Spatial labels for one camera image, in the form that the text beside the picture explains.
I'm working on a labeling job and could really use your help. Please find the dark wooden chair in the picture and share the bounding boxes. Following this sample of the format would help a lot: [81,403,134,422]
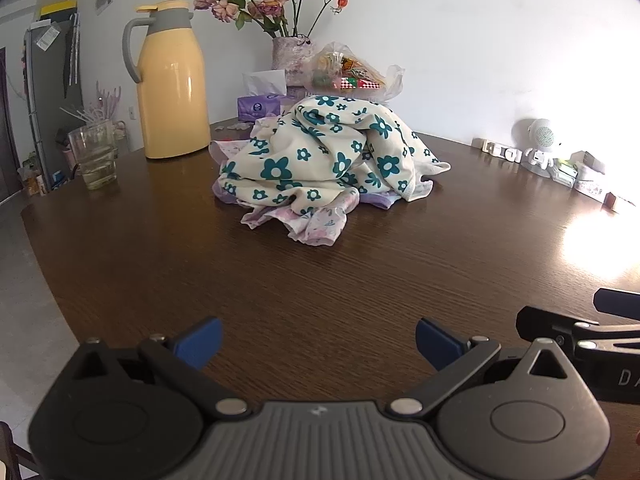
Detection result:
[0,420,38,480]

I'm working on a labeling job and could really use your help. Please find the white sticks bundle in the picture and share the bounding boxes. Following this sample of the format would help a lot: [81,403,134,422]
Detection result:
[59,104,97,124]

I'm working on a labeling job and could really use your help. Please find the small brown box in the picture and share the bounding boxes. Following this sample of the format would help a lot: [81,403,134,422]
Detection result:
[603,192,637,213]

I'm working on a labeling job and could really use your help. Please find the white letter ornament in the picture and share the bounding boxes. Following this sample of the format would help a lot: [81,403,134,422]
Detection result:
[472,137,523,163]

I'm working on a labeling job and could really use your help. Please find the grey refrigerator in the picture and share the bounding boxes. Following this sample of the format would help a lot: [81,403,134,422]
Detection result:
[22,15,83,191]

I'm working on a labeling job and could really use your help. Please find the glass cup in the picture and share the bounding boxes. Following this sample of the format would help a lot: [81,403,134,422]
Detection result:
[67,120,119,191]

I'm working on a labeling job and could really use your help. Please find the yellow and black box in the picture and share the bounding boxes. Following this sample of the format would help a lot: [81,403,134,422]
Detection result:
[37,1,79,25]

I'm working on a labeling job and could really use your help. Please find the purple tissue box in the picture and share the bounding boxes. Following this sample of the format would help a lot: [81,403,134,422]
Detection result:
[236,70,288,123]

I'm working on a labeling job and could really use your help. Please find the plastic snack bag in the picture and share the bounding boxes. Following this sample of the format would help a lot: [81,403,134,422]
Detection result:
[310,42,406,103]

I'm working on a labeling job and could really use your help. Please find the yellow thermos jug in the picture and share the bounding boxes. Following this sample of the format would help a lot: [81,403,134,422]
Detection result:
[122,0,212,160]

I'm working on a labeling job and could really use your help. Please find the teal floral cream pants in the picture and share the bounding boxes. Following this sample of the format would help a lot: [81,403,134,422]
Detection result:
[218,94,452,216]

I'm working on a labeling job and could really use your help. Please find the pink floral garment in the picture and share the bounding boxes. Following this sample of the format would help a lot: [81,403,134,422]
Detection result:
[210,115,361,249]

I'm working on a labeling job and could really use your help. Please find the pale textured vase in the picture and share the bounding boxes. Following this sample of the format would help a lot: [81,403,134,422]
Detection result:
[271,35,317,87]

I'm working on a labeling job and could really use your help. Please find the pink coral decoration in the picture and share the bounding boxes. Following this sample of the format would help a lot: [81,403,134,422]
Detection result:
[92,81,124,123]

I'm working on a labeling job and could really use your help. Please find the white robot figurine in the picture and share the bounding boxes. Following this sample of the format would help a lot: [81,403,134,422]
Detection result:
[511,117,566,179]

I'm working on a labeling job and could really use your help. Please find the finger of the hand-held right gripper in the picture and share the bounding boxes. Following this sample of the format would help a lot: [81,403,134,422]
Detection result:
[593,287,640,322]
[516,305,640,362]

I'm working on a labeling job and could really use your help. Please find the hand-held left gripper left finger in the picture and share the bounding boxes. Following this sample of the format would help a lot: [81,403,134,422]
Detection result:
[70,316,253,422]

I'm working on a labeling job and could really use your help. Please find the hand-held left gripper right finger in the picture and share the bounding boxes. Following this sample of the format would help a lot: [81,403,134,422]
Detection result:
[390,316,576,422]

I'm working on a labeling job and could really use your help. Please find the white cardboard box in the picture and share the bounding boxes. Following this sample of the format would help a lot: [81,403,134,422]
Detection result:
[570,150,613,196]

